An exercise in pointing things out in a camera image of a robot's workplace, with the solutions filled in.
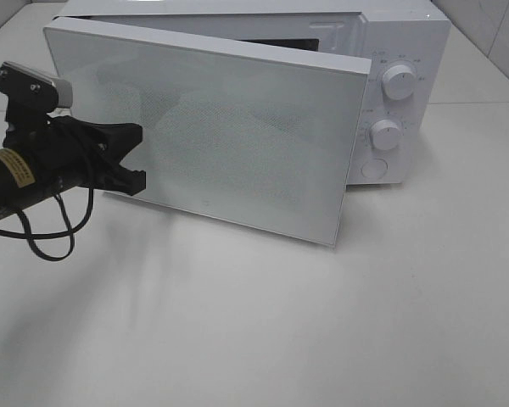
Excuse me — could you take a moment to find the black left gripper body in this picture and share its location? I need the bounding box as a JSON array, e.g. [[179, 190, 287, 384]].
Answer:
[[2, 103, 86, 191]]

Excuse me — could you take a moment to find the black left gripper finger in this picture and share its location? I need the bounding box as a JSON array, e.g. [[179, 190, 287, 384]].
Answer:
[[61, 116, 146, 196], [0, 61, 73, 113]]

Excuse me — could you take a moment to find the white microwave door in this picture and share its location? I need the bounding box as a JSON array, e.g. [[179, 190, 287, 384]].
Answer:
[[43, 17, 371, 246]]

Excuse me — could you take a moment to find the round microwave door button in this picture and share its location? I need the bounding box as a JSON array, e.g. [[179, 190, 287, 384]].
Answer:
[[361, 159, 389, 180]]

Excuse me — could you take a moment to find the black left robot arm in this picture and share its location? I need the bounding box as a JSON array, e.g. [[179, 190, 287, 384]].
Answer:
[[0, 61, 146, 220]]

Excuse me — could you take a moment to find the white lower microwave knob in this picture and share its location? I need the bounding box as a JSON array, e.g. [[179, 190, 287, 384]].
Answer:
[[368, 119, 402, 151]]

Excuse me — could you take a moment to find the white microwave knob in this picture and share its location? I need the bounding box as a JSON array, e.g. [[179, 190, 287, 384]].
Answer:
[[368, 119, 402, 151], [381, 62, 417, 101]]

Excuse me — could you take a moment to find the white microwave oven body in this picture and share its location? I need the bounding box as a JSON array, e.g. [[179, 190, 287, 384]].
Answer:
[[44, 1, 450, 185]]

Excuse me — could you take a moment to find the white upper microwave knob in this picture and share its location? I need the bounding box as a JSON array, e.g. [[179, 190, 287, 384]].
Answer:
[[381, 62, 417, 101]]

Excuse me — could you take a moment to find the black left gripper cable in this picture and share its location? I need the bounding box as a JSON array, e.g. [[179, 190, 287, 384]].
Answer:
[[0, 114, 111, 262]]

